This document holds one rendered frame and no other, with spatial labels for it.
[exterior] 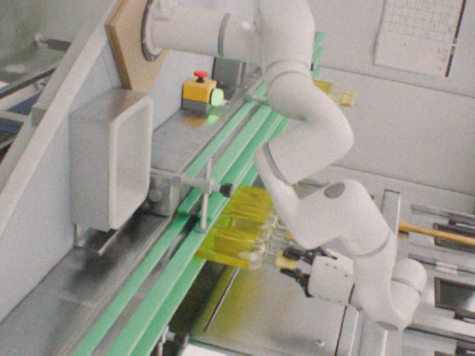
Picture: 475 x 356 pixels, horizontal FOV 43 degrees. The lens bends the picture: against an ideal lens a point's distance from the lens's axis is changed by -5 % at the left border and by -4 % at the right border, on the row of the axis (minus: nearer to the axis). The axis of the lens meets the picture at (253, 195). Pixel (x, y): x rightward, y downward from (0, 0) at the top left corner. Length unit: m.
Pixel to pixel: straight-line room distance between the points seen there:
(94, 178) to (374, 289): 0.54
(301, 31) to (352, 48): 6.16
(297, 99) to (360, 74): 6.32
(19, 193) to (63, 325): 0.22
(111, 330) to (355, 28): 6.38
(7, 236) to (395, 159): 6.83
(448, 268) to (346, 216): 0.82
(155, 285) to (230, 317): 0.27
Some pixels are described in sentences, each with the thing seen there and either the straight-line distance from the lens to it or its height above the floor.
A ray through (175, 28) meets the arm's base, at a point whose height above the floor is 0.84.
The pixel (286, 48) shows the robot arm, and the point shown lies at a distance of 1.11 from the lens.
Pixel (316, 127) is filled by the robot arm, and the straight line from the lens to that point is 1.01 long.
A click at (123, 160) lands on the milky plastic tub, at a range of 1.28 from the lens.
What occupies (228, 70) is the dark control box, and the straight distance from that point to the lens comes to 1.91.
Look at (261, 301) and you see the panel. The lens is 1.43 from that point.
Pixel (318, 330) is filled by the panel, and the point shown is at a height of 1.24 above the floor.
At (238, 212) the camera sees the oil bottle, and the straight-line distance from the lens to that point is 1.44.
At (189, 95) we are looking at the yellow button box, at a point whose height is 0.78.
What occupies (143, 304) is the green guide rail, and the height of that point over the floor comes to 0.94.
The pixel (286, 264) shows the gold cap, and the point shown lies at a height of 1.14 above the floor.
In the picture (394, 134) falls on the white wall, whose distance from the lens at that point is 7.51.
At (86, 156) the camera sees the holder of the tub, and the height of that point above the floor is 0.78.
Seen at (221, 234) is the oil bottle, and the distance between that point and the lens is 1.36.
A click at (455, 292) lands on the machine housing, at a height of 1.57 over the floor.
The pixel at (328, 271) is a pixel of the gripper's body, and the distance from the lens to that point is 1.29.
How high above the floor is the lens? 1.26
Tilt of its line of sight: 10 degrees down
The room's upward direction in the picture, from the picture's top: 102 degrees clockwise
